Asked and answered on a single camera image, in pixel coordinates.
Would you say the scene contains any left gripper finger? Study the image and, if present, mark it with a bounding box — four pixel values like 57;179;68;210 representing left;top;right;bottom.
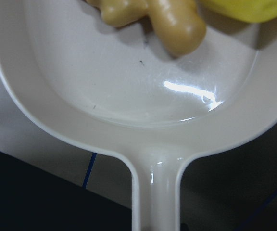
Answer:
181;223;189;231

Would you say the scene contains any tan toy ginger root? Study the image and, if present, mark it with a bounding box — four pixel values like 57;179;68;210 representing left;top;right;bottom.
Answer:
87;0;207;57

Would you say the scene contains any yellow toy potato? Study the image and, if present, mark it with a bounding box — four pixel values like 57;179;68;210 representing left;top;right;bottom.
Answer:
200;0;277;23

